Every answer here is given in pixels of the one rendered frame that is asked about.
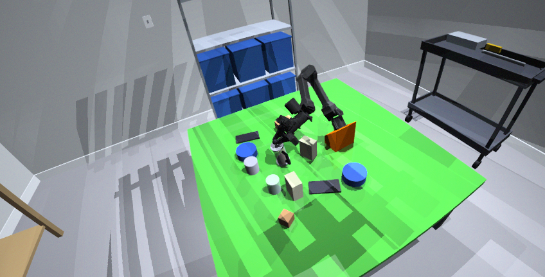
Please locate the grey cylinder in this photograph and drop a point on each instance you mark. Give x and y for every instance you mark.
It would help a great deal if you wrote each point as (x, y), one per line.
(251, 165)

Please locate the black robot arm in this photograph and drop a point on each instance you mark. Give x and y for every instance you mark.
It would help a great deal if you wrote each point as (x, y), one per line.
(307, 107)

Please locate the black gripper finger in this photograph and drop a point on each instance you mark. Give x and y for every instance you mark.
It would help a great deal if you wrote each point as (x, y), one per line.
(278, 133)
(282, 139)

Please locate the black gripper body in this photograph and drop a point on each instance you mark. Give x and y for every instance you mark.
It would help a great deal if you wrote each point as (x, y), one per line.
(290, 133)

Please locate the blue cylinder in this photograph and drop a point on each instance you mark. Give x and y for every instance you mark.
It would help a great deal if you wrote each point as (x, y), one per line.
(246, 150)
(354, 174)

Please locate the glass french press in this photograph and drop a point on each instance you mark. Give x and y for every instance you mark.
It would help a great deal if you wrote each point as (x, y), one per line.
(280, 153)

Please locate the translucent white cylinder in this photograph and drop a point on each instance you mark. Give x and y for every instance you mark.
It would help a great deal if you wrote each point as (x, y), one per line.
(273, 184)

